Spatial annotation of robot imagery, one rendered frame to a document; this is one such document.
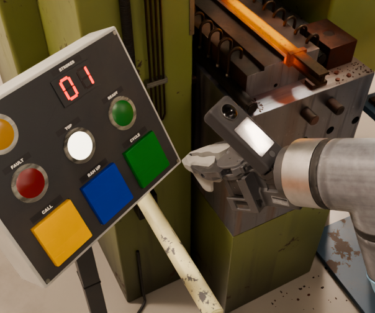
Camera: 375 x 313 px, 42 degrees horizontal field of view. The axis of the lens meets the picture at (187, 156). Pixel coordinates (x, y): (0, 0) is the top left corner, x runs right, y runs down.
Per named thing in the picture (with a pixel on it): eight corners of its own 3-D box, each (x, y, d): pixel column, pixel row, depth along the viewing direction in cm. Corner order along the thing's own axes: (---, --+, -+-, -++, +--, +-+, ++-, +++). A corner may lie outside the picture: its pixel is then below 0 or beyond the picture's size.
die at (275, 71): (313, 75, 121) (320, 45, 115) (244, 99, 114) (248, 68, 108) (225, 2, 147) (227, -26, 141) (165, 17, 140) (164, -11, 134)
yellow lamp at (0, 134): (21, 146, 70) (13, 123, 67) (-12, 158, 69) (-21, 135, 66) (15, 133, 72) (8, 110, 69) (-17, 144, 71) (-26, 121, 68)
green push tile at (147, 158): (171, 164, 90) (153, 129, 88) (144, 189, 86) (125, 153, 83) (164, 164, 92) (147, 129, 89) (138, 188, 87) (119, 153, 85)
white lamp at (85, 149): (99, 156, 79) (95, 136, 76) (71, 166, 78) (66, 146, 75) (92, 145, 81) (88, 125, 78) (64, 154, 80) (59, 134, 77)
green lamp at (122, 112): (140, 123, 85) (138, 104, 82) (114, 132, 83) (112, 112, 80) (132, 113, 87) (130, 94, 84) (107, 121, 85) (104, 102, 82)
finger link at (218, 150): (195, 182, 82) (237, 186, 76) (180, 153, 80) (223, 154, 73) (205, 172, 84) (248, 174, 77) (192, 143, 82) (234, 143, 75)
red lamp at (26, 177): (51, 194, 74) (45, 174, 71) (20, 205, 72) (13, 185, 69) (45, 180, 76) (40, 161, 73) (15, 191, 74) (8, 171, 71)
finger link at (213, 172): (188, 179, 75) (232, 182, 68) (184, 171, 74) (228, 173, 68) (206, 161, 77) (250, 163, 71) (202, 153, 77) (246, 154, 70)
